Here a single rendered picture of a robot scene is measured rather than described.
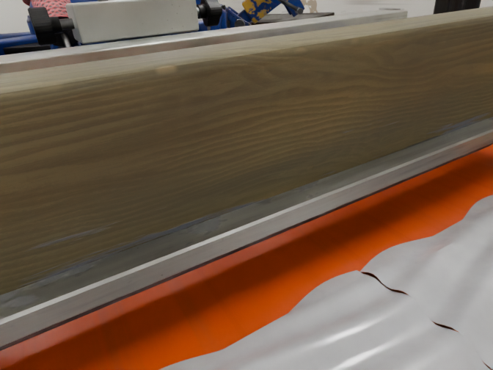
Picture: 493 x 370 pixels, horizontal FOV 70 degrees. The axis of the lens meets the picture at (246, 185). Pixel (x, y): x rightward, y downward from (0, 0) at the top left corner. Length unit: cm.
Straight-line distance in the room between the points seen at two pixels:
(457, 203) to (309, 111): 13
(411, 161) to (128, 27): 30
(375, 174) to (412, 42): 6
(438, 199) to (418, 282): 9
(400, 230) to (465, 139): 7
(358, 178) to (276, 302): 7
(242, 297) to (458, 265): 10
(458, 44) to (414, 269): 12
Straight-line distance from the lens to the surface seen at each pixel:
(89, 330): 18
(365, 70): 18
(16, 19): 425
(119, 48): 35
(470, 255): 21
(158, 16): 42
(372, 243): 20
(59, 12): 57
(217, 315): 17
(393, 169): 19
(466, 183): 28
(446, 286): 18
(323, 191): 17
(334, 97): 17
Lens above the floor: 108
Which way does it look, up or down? 29 degrees down
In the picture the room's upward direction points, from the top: 4 degrees counter-clockwise
